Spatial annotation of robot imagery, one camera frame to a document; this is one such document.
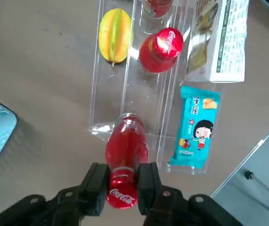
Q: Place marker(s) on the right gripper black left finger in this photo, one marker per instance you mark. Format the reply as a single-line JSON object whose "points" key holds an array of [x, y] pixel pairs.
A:
{"points": [[54, 209]]}

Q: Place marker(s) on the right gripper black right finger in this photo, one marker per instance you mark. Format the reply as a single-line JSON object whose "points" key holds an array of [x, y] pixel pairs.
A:
{"points": [[172, 209]]}

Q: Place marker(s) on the red drink bottle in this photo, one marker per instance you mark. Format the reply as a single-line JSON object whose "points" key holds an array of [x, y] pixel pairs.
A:
{"points": [[126, 146], [158, 54], [158, 8]]}

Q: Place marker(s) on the clear acrylic tiered rack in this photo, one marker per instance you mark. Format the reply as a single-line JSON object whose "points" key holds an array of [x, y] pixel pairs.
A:
{"points": [[111, 99]]}

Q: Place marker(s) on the teal cartoon snack packet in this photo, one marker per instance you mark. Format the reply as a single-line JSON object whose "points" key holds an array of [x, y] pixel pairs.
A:
{"points": [[195, 131]]}

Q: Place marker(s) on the metal tripod stand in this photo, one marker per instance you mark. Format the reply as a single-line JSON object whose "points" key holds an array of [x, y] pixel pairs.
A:
{"points": [[249, 175]]}

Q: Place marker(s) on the white printed snack packet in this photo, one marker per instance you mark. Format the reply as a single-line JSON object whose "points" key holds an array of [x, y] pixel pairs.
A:
{"points": [[228, 47]]}

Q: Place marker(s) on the yellow green starfruit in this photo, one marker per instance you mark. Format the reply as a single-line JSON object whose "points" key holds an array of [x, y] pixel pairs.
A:
{"points": [[115, 37]]}

